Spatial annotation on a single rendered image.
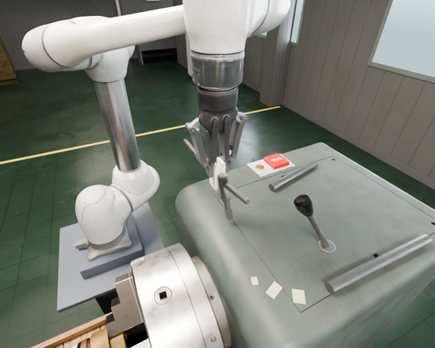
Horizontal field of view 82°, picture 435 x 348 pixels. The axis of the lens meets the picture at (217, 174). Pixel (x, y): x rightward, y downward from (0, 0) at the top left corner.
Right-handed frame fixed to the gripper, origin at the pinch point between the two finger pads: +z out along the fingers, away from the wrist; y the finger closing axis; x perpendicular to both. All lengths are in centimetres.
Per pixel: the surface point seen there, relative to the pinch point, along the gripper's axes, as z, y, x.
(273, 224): 11.3, -9.8, 10.7
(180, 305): 14.1, 16.5, 17.4
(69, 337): 48, 46, -5
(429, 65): 26, -274, -95
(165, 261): 13.9, 16.3, 7.0
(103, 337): 24.7, 32.5, 11.3
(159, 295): 14.3, 19.6, 13.5
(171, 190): 137, -25, -159
